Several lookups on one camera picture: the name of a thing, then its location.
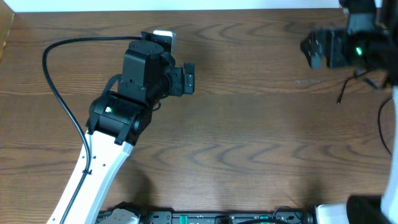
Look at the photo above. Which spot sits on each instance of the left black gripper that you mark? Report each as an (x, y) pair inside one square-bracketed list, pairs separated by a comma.
[(178, 89)]

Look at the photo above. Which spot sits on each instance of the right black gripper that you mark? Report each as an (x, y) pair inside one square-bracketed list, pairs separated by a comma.
[(336, 38)]

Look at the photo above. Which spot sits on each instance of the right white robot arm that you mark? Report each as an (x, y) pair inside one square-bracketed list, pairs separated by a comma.
[(369, 41)]

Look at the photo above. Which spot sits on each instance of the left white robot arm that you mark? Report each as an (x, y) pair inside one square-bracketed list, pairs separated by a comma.
[(117, 118)]

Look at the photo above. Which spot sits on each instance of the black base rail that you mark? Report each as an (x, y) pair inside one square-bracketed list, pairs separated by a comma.
[(129, 213)]

